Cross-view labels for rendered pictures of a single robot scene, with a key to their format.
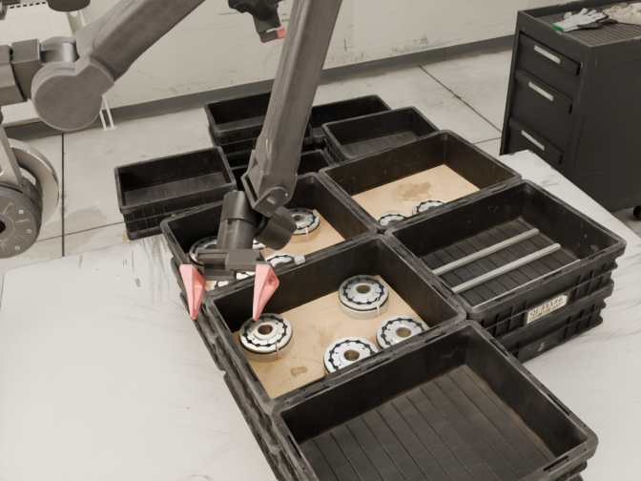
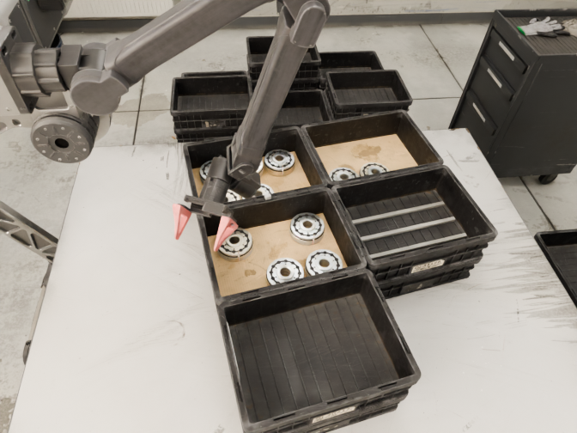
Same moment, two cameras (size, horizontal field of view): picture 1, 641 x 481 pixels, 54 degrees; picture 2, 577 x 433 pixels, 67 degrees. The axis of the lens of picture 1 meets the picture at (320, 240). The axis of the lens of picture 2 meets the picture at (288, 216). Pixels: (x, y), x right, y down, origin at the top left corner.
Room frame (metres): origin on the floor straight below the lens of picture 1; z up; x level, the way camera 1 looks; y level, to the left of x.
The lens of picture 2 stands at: (0.14, -0.11, 1.87)
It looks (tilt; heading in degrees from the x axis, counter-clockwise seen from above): 50 degrees down; 6
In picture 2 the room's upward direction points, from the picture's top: 3 degrees clockwise
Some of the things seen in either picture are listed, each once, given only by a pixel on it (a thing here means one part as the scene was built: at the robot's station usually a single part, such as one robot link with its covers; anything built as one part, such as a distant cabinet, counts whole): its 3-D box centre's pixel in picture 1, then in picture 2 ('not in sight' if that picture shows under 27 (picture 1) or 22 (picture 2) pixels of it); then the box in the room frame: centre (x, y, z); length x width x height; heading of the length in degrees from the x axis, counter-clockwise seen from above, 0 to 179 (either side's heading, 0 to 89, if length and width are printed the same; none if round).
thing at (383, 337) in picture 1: (403, 334); (324, 264); (0.84, -0.14, 0.86); 0.10 x 0.10 x 0.01
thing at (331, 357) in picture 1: (351, 357); (285, 273); (0.79, -0.04, 0.86); 0.10 x 0.10 x 0.01
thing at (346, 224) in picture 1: (269, 248); (253, 178); (1.12, 0.12, 0.87); 0.40 x 0.30 x 0.11; 116
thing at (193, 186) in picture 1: (184, 226); (215, 128); (1.94, 0.50, 0.37); 0.40 x 0.30 x 0.45; 106
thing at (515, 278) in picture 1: (499, 261); (406, 223); (1.02, -0.37, 0.87); 0.40 x 0.30 x 0.11; 116
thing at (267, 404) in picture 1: (332, 311); (279, 240); (0.85, -0.01, 0.92); 0.40 x 0.30 x 0.02; 116
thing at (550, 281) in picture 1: (502, 241); (410, 212); (1.02, -0.37, 0.92); 0.40 x 0.30 x 0.02; 116
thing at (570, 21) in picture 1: (579, 18); (541, 26); (2.42, -1.06, 0.88); 0.25 x 0.19 x 0.03; 106
